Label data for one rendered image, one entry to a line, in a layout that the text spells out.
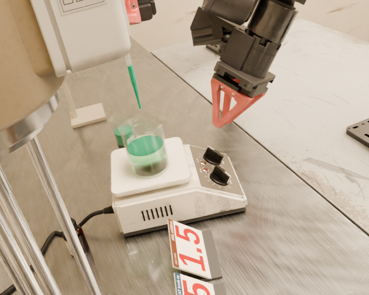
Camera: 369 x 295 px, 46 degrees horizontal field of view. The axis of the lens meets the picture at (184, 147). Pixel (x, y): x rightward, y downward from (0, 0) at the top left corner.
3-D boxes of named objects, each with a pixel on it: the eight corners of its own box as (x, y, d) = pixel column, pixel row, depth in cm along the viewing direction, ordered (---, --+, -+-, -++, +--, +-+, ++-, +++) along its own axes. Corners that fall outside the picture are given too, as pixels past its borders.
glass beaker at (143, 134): (130, 186, 63) (117, 138, 59) (130, 161, 69) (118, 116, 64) (177, 177, 63) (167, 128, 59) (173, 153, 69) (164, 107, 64)
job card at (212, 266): (211, 230, 65) (208, 211, 63) (222, 278, 57) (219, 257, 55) (171, 239, 65) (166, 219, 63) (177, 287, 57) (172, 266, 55)
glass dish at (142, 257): (170, 258, 62) (167, 247, 60) (142, 284, 59) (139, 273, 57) (144, 242, 65) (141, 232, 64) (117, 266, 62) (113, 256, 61)
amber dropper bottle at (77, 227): (83, 240, 67) (70, 207, 64) (93, 250, 65) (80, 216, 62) (67, 251, 66) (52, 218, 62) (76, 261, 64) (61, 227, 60)
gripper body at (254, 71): (210, 72, 62) (231, 24, 59) (238, 67, 71) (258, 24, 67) (248, 95, 60) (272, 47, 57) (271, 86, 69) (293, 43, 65)
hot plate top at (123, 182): (181, 139, 73) (180, 135, 72) (192, 181, 63) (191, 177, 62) (112, 154, 72) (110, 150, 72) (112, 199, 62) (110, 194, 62)
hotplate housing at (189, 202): (229, 165, 78) (224, 128, 73) (249, 213, 67) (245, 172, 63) (108, 191, 77) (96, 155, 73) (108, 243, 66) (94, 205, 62)
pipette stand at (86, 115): (102, 105, 107) (88, 56, 99) (106, 119, 100) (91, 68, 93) (70, 113, 105) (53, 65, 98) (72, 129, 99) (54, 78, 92)
